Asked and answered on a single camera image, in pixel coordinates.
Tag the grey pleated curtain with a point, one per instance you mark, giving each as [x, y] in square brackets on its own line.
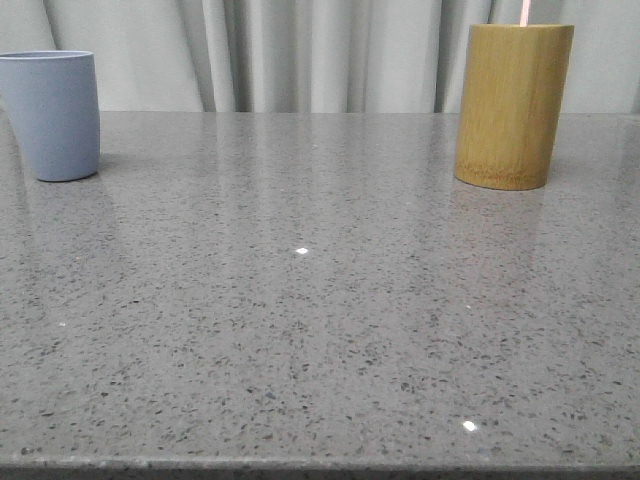
[263, 56]

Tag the bamboo wooden holder cup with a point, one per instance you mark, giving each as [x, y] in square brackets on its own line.
[513, 89]

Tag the pink chopstick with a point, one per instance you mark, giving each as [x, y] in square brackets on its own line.
[524, 13]

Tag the blue plastic cup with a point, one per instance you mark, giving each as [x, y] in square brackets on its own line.
[52, 103]

